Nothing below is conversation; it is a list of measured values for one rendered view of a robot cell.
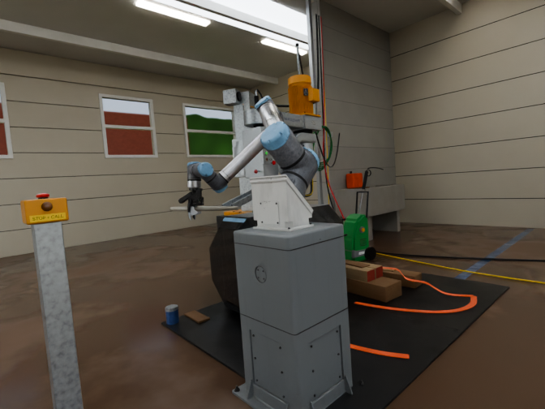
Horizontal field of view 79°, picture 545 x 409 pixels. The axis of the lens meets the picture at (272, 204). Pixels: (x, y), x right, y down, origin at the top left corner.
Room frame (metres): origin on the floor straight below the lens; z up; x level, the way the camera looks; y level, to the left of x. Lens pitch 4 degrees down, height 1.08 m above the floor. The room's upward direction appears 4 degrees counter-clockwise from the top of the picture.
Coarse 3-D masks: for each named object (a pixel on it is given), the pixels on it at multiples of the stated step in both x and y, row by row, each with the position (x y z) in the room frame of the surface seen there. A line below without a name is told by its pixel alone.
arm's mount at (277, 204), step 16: (272, 176) 1.56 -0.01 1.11; (256, 192) 1.66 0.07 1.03; (272, 192) 1.57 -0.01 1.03; (288, 192) 1.52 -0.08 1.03; (256, 208) 1.66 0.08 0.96; (272, 208) 1.57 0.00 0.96; (288, 208) 1.51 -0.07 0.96; (304, 208) 1.59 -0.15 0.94; (272, 224) 1.58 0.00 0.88; (288, 224) 1.53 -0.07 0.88; (304, 224) 1.58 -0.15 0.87
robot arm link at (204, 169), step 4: (196, 164) 2.14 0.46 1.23; (200, 164) 2.09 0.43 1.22; (204, 164) 2.08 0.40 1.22; (208, 164) 2.10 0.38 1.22; (192, 168) 2.15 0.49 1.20; (196, 168) 2.10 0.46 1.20; (200, 168) 2.07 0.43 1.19; (204, 168) 2.08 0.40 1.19; (208, 168) 2.10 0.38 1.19; (212, 168) 2.11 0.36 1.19; (192, 172) 2.15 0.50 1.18; (196, 172) 2.11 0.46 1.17; (200, 172) 2.07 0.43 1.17; (204, 172) 2.08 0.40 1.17; (208, 172) 2.09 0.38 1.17; (212, 172) 2.11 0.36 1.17; (196, 176) 2.16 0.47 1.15; (200, 176) 2.11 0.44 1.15; (204, 176) 2.09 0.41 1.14; (208, 176) 2.11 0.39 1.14; (212, 176) 2.12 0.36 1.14; (204, 180) 2.13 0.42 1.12; (208, 180) 2.12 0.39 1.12
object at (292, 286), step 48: (240, 240) 1.62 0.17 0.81; (288, 240) 1.38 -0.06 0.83; (336, 240) 1.59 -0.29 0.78; (240, 288) 1.64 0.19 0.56; (288, 288) 1.39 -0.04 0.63; (336, 288) 1.57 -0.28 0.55; (288, 336) 1.40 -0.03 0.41; (336, 336) 1.57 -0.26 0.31; (288, 384) 1.42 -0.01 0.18; (336, 384) 1.55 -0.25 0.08
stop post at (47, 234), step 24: (24, 216) 1.08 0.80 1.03; (48, 216) 1.10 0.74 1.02; (48, 240) 1.12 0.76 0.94; (48, 264) 1.11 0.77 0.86; (48, 288) 1.10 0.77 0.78; (48, 312) 1.10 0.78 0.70; (48, 336) 1.09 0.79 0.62; (72, 336) 1.14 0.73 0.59; (48, 360) 1.13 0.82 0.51; (72, 360) 1.13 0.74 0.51; (72, 384) 1.13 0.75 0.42; (72, 408) 1.12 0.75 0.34
